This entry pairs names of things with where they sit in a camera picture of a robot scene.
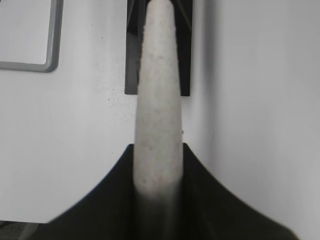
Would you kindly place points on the white-handled kitchen knife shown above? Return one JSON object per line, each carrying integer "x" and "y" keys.
{"x": 158, "y": 147}

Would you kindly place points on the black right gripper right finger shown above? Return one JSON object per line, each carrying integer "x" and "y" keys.
{"x": 211, "y": 212}

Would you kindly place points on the white grey-rimmed cutting board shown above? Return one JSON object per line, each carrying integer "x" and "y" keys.
{"x": 30, "y": 35}

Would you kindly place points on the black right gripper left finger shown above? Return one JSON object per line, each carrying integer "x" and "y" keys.
{"x": 105, "y": 213}

